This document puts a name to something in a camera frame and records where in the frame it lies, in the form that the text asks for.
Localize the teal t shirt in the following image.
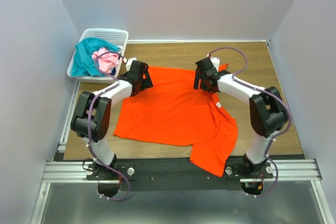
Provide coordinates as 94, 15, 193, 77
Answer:
70, 37, 121, 77

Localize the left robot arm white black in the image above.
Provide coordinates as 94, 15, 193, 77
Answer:
70, 59, 153, 179

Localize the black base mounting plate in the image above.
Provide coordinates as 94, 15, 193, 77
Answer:
83, 157, 273, 195

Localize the orange t shirt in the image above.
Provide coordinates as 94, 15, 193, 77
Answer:
113, 66, 238, 177

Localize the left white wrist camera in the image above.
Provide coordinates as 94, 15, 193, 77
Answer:
123, 57, 137, 72

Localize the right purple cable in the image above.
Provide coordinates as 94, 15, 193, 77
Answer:
208, 47, 292, 198

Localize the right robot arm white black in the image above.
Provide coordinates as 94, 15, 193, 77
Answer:
194, 57, 290, 178

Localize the pink t shirt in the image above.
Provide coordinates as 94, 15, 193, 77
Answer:
91, 47, 119, 73

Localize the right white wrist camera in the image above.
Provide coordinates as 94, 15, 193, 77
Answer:
207, 55, 220, 72

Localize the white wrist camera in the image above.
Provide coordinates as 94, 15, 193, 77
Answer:
207, 55, 220, 72
123, 57, 137, 72

